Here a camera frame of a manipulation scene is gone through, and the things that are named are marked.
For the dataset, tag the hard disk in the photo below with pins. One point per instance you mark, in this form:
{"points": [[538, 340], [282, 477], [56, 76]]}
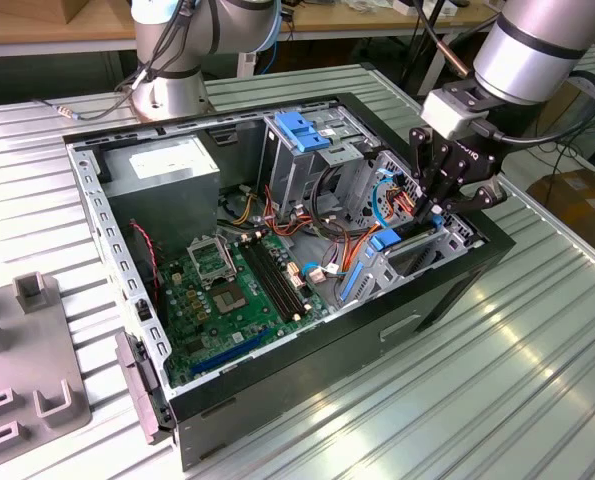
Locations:
{"points": [[386, 240]]}

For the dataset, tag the long wooden desk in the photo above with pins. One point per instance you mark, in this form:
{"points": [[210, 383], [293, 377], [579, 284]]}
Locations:
{"points": [[327, 22]]}

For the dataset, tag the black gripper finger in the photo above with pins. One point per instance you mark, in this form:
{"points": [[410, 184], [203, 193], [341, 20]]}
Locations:
{"points": [[482, 200], [427, 165]]}

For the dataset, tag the brown cardboard box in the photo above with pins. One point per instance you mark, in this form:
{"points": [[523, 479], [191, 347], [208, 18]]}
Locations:
{"points": [[92, 9]]}

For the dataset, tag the black open PC case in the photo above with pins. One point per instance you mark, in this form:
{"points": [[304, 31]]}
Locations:
{"points": [[302, 390]]}

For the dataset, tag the green motherboard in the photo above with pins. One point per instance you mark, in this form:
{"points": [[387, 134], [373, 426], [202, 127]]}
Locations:
{"points": [[237, 325]]}

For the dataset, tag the grey metal drive cage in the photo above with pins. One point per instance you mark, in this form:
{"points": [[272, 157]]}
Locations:
{"points": [[297, 175]]}

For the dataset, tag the white paper box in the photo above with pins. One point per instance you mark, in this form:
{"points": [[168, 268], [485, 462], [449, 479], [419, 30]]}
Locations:
{"points": [[404, 7]]}

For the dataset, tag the grey power supply box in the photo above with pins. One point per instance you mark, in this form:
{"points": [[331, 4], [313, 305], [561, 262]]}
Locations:
{"points": [[162, 200]]}

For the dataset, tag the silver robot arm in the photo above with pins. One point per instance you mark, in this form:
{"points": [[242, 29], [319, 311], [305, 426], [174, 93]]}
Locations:
{"points": [[527, 60]]}

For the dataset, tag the grey plastic case panel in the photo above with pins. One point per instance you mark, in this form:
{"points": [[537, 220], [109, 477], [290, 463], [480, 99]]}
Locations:
{"points": [[136, 370]]}

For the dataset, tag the grey parts rack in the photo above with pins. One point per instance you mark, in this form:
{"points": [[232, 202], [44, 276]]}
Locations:
{"points": [[29, 350]]}

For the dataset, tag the labelled cardboard box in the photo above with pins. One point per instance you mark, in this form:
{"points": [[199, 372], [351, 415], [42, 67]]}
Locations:
{"points": [[577, 200]]}

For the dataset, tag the beige board connector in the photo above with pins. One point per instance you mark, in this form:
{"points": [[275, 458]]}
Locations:
{"points": [[295, 276]]}

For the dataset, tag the square brown base plate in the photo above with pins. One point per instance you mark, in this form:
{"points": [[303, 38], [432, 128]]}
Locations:
{"points": [[127, 100]]}

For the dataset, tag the black RAM slot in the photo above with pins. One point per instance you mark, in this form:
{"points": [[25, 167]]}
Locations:
{"points": [[271, 279], [265, 281], [283, 274], [277, 276]]}

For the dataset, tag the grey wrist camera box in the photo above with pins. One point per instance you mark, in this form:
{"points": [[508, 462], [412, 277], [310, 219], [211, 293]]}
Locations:
{"points": [[449, 115]]}

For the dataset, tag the blue expansion slot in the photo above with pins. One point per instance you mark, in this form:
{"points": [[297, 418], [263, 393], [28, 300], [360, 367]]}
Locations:
{"points": [[229, 352]]}

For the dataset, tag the grey perforated disk bay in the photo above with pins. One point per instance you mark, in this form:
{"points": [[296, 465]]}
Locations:
{"points": [[379, 275]]}

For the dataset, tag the blue plastic drive latch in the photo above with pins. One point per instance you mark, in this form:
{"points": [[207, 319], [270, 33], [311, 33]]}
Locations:
{"points": [[297, 130]]}

